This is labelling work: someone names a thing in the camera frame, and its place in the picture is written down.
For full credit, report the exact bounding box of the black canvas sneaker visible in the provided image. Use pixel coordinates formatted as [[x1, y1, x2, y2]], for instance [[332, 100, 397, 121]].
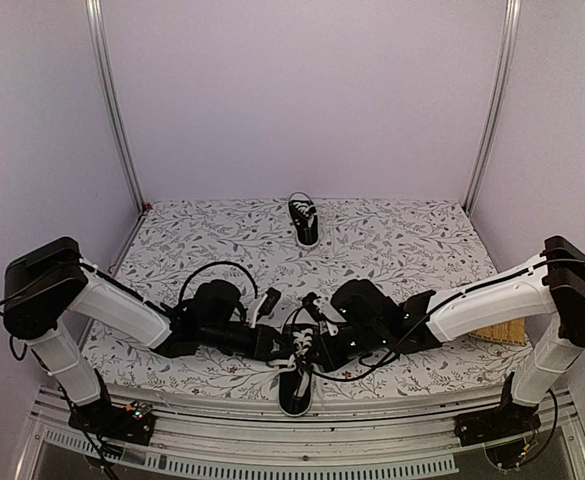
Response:
[[287, 192, 319, 248], [267, 308, 317, 417]]

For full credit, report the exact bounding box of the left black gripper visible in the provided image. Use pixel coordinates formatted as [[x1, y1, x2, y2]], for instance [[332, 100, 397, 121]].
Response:
[[200, 322, 298, 363]]

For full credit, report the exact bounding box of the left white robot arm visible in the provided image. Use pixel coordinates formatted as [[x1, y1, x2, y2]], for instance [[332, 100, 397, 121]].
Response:
[[0, 237, 292, 434]]

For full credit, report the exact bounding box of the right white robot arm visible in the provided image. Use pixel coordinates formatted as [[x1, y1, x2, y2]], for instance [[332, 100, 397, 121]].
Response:
[[308, 236, 585, 436]]

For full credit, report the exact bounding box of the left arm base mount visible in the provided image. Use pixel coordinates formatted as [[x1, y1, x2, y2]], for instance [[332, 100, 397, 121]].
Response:
[[68, 391, 157, 446]]

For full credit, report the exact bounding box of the right aluminium frame post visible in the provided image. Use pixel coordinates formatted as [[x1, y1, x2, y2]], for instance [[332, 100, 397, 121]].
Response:
[[463, 0, 522, 217]]

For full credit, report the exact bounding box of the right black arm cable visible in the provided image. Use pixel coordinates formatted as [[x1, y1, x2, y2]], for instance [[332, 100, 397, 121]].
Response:
[[284, 304, 433, 383]]

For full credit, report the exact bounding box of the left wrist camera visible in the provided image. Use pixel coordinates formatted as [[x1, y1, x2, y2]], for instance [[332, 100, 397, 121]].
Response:
[[247, 287, 281, 328]]

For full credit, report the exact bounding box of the left aluminium frame post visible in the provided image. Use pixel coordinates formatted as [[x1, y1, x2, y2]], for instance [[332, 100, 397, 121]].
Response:
[[85, 0, 146, 214]]

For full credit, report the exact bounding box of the front aluminium rail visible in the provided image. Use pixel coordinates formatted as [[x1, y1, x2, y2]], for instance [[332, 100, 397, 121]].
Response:
[[21, 384, 585, 479]]

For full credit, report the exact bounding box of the aluminium frame post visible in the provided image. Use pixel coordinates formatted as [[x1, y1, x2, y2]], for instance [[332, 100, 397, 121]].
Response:
[[85, 0, 146, 214], [463, 0, 522, 217]]

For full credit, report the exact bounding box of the woven bamboo tray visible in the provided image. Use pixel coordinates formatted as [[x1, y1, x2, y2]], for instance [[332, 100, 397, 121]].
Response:
[[470, 318, 526, 346]]

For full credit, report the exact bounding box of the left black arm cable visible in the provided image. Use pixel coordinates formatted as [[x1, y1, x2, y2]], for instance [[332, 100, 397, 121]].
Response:
[[179, 261, 259, 306]]

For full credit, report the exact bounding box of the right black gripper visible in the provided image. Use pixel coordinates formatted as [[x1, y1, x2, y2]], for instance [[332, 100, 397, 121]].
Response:
[[304, 325, 386, 375]]

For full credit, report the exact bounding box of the floral patterned table mat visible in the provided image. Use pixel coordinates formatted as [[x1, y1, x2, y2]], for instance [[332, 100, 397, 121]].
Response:
[[82, 199, 531, 402]]

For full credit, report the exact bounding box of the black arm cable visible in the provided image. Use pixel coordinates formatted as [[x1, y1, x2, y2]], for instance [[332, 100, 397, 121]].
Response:
[[179, 261, 259, 306], [284, 304, 433, 383]]

